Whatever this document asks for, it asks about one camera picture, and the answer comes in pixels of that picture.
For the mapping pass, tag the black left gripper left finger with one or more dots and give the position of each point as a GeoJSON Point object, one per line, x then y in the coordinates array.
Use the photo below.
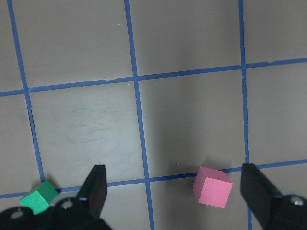
{"type": "Point", "coordinates": [93, 192]}

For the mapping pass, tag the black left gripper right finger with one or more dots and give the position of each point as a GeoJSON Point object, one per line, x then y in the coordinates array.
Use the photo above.
{"type": "Point", "coordinates": [259, 193]}

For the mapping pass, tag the pink foam cube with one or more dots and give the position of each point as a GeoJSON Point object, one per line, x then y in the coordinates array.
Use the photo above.
{"type": "Point", "coordinates": [212, 187]}

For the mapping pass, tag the green foam cube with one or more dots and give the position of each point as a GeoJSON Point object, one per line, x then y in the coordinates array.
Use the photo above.
{"type": "Point", "coordinates": [40, 197]}

